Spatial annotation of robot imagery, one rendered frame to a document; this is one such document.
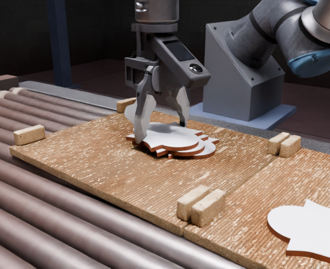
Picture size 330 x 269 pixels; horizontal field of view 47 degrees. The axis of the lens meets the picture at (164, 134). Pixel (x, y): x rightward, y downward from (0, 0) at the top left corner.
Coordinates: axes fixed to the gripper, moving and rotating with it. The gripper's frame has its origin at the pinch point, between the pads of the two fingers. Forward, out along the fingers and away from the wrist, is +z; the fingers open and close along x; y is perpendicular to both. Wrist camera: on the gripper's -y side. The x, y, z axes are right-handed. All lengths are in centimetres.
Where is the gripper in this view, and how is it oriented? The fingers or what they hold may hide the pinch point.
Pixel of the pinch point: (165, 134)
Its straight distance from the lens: 71.4
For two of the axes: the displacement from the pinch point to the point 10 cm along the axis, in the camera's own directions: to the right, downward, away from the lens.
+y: -6.5, -2.7, 7.1
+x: -7.6, 2.3, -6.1
